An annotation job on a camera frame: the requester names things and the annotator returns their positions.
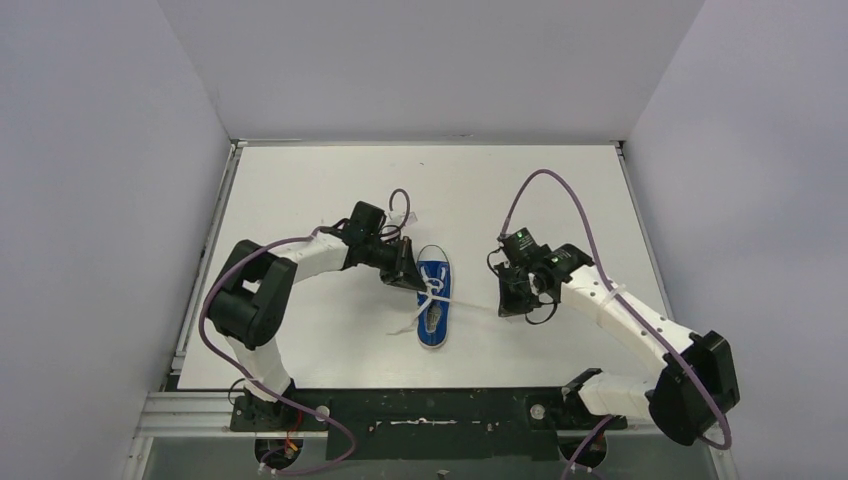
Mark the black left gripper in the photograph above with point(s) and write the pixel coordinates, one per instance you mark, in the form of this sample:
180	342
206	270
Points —
405	263

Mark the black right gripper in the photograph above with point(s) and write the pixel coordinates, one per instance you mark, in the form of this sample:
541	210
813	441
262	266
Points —
509	305

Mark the white shoelace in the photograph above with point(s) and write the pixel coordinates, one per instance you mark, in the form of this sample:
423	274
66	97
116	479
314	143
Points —
420	317

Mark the blue canvas sneaker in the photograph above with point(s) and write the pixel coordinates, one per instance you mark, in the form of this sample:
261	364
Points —
433	263

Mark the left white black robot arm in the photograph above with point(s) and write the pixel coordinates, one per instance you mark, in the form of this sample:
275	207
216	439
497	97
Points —
248	300

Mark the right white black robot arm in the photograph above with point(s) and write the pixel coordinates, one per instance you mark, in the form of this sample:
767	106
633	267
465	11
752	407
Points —
692	382

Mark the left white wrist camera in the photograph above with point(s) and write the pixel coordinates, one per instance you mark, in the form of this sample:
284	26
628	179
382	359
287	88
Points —
399	220

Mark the aluminium frame rail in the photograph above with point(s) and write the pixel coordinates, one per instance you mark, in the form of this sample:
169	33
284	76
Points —
209	414

